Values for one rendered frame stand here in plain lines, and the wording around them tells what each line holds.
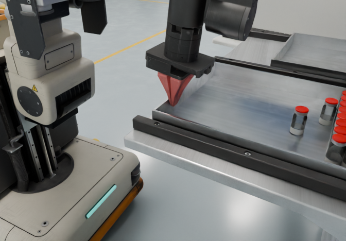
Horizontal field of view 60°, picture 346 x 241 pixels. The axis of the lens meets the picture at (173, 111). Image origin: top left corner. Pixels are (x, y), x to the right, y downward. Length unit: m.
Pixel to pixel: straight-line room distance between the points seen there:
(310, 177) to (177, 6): 0.30
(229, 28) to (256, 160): 0.19
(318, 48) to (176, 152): 0.64
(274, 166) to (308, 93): 0.28
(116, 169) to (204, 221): 0.49
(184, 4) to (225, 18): 0.06
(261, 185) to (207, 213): 1.13
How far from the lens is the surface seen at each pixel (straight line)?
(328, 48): 1.00
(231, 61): 0.77
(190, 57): 0.49
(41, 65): 0.97
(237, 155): 0.45
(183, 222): 1.52
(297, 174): 0.44
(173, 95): 0.52
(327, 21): 1.33
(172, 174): 1.74
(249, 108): 0.60
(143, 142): 0.50
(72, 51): 1.05
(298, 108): 0.53
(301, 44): 1.01
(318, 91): 0.68
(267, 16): 1.40
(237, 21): 0.43
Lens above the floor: 1.17
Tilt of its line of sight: 30 degrees down
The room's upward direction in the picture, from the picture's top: straight up
